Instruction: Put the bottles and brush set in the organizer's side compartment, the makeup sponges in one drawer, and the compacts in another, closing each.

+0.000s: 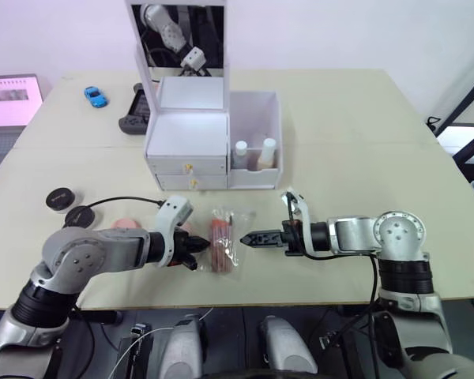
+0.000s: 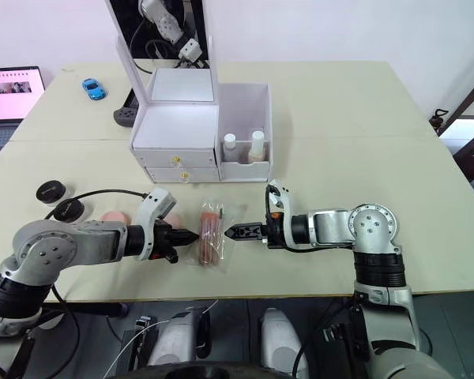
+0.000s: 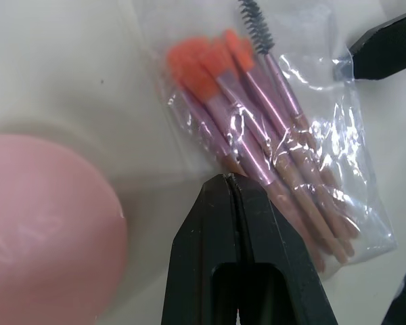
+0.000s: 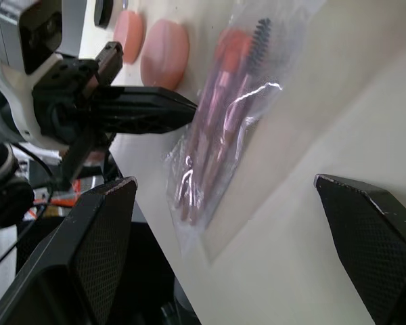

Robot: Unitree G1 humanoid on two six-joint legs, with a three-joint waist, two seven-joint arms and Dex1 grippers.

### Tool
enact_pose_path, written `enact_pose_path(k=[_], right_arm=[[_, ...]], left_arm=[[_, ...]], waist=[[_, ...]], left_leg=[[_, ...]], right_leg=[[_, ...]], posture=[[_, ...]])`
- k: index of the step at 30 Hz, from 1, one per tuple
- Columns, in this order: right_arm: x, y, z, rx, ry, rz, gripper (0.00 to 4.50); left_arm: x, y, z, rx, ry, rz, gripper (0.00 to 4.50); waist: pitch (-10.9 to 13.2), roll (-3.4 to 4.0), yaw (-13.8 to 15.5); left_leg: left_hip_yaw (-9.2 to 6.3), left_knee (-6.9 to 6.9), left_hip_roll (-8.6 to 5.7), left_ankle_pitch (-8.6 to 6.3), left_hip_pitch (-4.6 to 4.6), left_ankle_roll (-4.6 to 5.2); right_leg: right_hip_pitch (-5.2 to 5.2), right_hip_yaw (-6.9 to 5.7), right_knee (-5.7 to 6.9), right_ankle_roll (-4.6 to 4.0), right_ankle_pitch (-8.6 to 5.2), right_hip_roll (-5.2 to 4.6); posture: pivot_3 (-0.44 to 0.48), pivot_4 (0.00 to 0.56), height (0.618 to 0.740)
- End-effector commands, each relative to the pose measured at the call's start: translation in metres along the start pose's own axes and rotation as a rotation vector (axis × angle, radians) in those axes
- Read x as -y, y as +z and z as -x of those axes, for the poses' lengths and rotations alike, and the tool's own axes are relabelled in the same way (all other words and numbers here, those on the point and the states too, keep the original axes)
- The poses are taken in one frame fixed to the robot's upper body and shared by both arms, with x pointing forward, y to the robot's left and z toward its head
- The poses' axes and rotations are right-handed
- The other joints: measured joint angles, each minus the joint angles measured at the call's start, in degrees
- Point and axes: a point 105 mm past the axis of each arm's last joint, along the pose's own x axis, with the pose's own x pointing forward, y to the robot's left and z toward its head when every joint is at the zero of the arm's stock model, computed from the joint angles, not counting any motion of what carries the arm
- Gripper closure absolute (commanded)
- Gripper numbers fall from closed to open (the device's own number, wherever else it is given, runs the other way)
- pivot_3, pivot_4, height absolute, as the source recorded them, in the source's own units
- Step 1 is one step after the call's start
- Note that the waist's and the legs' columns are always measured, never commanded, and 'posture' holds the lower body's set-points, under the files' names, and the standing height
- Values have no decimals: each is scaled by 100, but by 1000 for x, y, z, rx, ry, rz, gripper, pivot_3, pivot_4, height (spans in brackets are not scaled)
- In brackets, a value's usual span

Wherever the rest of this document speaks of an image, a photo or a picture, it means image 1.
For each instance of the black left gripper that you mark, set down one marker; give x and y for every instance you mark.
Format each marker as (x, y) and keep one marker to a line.
(181, 246)

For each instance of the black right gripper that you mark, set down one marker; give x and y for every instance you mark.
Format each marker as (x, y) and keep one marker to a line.
(291, 237)

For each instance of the bagged red makeup brush set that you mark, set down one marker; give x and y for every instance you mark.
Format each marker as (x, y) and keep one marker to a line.
(221, 245)

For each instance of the white drawer with gold knob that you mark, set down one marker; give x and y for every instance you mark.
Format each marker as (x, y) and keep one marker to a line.
(174, 182)
(170, 166)

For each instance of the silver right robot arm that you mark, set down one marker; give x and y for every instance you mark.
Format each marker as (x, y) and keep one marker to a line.
(355, 233)

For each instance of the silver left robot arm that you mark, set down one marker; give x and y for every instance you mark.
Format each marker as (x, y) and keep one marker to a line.
(102, 248)

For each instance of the pink round makeup sponge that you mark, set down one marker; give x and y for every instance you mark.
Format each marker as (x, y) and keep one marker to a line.
(125, 223)

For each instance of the white mirrored makeup organizer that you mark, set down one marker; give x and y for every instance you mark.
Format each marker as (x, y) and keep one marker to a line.
(185, 134)

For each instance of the black round makeup compact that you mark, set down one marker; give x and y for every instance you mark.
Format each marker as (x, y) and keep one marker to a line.
(79, 217)
(61, 198)

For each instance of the beige bottle with white cap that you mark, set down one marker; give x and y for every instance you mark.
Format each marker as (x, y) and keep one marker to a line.
(266, 154)

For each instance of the clear bottle with white cap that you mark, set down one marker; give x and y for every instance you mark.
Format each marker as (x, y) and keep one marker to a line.
(240, 152)

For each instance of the silver rounded housing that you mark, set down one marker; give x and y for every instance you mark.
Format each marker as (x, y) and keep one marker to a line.
(286, 347)
(181, 347)

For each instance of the black rectangular block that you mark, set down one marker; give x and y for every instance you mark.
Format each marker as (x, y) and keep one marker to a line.
(136, 351)

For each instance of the grey handheld controller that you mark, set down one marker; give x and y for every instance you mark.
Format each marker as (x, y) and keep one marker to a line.
(132, 122)

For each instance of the blue toy car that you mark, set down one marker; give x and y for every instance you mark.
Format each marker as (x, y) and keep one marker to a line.
(96, 96)

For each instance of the laptop with pink screen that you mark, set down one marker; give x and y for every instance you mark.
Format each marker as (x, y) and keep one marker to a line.
(8, 98)

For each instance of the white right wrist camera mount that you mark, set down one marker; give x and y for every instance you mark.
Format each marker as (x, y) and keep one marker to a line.
(303, 213)

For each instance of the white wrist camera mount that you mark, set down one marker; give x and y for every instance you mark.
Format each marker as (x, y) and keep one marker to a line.
(174, 209)
(303, 213)

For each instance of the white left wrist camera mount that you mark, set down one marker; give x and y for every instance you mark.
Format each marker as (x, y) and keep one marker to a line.
(174, 209)

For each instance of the black metal frame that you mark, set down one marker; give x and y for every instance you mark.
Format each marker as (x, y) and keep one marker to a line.
(464, 98)

